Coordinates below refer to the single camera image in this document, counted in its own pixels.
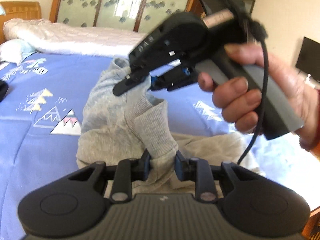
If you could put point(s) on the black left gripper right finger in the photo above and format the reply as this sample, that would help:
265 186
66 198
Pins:
205 175

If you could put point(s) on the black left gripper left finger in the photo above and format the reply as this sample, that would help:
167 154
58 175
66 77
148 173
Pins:
122 176

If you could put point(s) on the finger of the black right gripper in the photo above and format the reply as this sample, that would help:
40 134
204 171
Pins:
176 78
130 81

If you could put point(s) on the grey sweat pants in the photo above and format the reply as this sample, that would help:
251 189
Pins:
120 127

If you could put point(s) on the bare right hand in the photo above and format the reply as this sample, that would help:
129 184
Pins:
238 103

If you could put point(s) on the wooden frosted glass wardrobe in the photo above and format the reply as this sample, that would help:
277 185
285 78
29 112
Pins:
135 15

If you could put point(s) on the blue printed bed sheet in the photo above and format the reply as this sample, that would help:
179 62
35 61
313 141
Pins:
46 87

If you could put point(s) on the black television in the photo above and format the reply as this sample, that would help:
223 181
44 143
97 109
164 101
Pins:
309 58

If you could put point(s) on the light blue pillow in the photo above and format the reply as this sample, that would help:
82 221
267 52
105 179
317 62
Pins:
16 50

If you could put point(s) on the wooden headboard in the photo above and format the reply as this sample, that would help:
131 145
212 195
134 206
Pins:
19 9

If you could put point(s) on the black folded garment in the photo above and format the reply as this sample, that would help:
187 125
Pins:
3 89

